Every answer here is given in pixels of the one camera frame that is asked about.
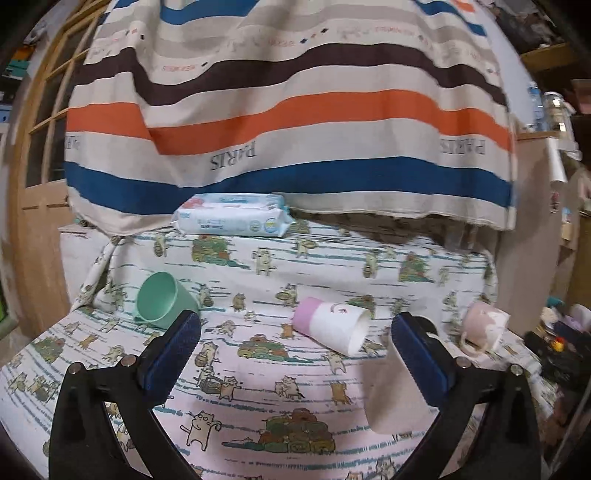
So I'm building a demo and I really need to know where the cat print tablecloth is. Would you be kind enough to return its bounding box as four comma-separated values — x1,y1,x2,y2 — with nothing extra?
0,220,559,480

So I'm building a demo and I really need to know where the green cup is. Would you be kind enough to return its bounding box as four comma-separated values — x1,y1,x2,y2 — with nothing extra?
134,271,200,330

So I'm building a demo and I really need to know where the wooden shelf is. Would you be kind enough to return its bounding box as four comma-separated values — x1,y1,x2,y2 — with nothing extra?
516,42,591,144

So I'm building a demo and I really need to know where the wet wipes pack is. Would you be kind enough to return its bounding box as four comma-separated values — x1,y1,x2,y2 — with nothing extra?
172,194,297,238

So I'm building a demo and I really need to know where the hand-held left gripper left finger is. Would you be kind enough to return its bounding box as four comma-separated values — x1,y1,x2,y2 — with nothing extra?
48,309,204,480

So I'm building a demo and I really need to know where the striped cloth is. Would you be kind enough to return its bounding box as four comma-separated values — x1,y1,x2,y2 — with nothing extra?
65,0,519,232

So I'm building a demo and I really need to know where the pink mug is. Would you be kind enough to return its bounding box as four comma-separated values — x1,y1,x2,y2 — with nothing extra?
459,301,511,357

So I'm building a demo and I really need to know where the white paper roll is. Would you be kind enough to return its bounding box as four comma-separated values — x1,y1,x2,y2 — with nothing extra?
547,137,568,186

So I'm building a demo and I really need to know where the pink and white cup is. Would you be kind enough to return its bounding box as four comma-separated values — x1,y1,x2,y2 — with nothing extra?
294,296,372,356

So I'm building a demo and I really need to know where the plain white cup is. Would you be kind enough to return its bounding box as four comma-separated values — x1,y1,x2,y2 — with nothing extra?
365,344,439,435

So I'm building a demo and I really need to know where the clear water bottle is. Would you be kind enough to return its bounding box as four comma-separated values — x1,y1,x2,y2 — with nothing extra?
526,82,546,132

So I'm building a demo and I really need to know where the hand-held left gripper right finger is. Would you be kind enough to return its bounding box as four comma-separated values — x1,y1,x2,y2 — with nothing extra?
390,311,542,480

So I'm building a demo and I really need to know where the wooden glazed door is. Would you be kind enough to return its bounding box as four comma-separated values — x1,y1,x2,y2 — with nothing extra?
7,0,116,333

